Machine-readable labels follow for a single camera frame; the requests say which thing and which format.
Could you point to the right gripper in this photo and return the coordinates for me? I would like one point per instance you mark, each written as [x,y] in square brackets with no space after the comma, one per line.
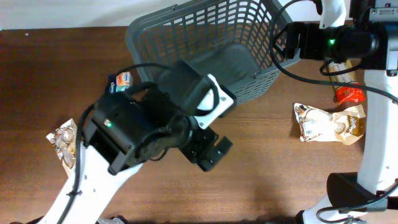
[311,32]

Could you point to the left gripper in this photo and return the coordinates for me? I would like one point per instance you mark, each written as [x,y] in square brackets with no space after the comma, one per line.
[200,153]

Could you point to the grey plastic basket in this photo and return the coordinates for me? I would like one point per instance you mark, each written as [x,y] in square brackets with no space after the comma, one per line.
[228,39]

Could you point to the beige snack bag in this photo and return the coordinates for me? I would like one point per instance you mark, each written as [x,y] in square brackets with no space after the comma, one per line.
[346,126]

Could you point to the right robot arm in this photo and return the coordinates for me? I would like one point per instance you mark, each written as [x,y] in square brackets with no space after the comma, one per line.
[367,31]

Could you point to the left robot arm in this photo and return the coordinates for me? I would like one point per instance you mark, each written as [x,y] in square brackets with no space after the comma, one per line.
[121,131]

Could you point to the spaghetti pack red ends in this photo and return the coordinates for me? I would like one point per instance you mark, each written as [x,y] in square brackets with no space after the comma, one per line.
[345,94]

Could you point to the tissue multipack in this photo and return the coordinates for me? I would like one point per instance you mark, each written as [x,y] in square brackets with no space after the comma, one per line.
[119,82]

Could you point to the brown snack bag left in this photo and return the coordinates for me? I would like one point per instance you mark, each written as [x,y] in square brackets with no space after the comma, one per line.
[63,139]

